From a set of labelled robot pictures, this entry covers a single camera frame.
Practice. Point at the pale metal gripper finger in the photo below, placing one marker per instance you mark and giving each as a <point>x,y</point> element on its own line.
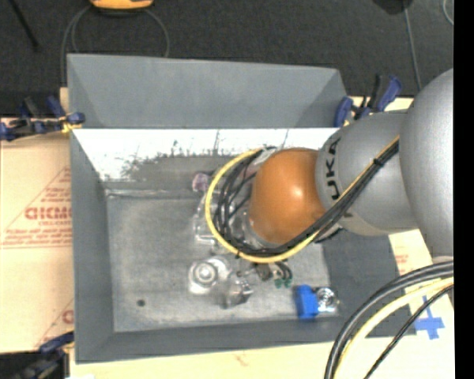
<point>239,274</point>
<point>239,293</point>

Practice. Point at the blue and silver small tool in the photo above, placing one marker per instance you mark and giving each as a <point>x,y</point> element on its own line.
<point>307,301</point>

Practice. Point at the grey metal bin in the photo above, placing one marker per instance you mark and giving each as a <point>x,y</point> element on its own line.
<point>150,235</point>

